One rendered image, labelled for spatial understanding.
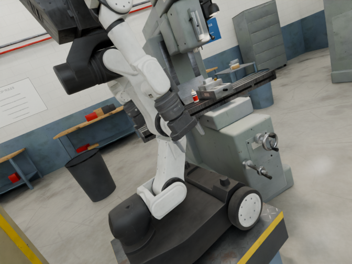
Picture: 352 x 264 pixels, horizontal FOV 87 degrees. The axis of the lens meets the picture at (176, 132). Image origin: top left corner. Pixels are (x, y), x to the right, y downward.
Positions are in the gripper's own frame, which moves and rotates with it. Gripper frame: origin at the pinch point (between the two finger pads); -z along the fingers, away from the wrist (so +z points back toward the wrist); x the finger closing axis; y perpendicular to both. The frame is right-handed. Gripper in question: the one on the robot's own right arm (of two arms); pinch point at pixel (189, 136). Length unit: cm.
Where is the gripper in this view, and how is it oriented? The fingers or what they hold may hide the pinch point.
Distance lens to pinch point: 72.2
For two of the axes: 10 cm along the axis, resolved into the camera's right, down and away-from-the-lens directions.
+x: 7.1, -6.4, 3.0
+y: -4.5, -0.8, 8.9
